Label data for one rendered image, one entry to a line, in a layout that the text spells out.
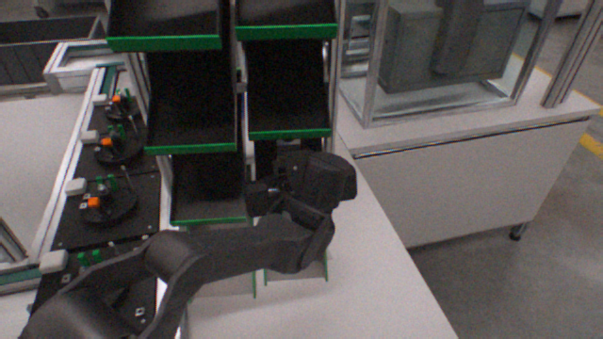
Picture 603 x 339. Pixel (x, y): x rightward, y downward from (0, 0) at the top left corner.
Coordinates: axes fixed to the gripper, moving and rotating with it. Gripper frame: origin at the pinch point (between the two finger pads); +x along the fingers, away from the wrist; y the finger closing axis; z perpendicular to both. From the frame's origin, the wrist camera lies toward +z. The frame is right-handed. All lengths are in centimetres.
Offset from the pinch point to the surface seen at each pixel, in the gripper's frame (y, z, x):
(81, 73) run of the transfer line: 75, 3, 122
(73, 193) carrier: 57, -15, 41
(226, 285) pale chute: 16.9, -24.1, 3.2
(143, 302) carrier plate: 34.5, -26.1, 5.5
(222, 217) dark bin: 14.1, -5.4, 0.0
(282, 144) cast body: 1.4, 4.7, 4.8
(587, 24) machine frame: -116, 5, 68
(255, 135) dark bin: 5.9, 10.6, -4.1
